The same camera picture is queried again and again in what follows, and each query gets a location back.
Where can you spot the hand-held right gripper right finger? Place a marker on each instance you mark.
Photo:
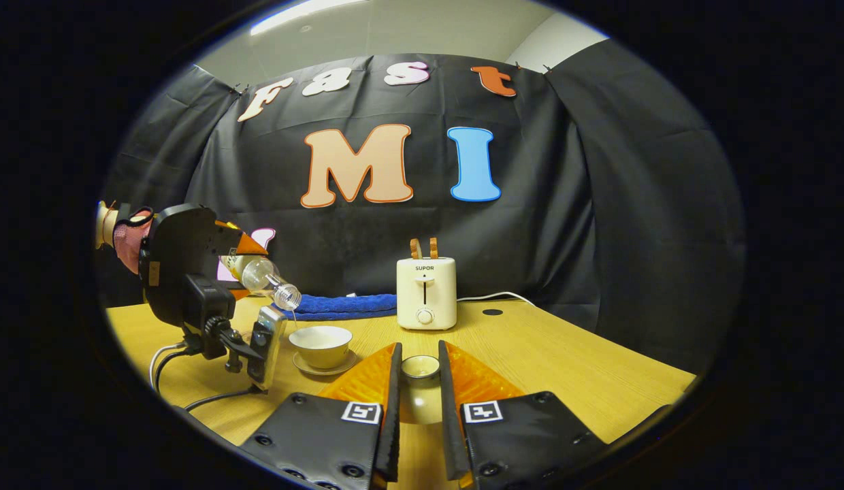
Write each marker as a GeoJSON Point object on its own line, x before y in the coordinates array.
{"type": "Point", "coordinates": [449, 422]}

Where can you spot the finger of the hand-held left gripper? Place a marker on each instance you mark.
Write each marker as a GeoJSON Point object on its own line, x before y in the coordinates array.
{"type": "Point", "coordinates": [238, 293]}
{"type": "Point", "coordinates": [241, 241]}

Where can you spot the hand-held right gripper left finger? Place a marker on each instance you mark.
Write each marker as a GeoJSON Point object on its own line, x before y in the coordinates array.
{"type": "Point", "coordinates": [392, 422]}

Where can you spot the clear water bottle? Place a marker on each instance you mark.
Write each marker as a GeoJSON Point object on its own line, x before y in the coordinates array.
{"type": "Point", "coordinates": [262, 275]}

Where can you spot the cream teacup lid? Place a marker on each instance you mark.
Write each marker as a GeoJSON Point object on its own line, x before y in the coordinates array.
{"type": "Point", "coordinates": [420, 367]}

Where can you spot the cream teacup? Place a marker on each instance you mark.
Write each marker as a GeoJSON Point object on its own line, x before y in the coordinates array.
{"type": "Point", "coordinates": [321, 347]}

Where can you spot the cream saucer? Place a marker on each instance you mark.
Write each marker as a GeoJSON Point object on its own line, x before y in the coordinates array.
{"type": "Point", "coordinates": [344, 367]}

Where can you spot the blue towel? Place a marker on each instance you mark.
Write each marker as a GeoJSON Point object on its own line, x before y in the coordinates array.
{"type": "Point", "coordinates": [347, 306]}

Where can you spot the cream toaster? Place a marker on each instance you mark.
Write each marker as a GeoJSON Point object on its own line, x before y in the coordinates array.
{"type": "Point", "coordinates": [426, 292]}

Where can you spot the toasted bread slice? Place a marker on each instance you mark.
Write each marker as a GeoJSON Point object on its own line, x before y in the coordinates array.
{"type": "Point", "coordinates": [416, 249]}
{"type": "Point", "coordinates": [433, 248]}

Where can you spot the black backdrop cloth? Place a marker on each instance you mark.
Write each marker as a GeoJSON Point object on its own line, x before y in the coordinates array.
{"type": "Point", "coordinates": [565, 204]}

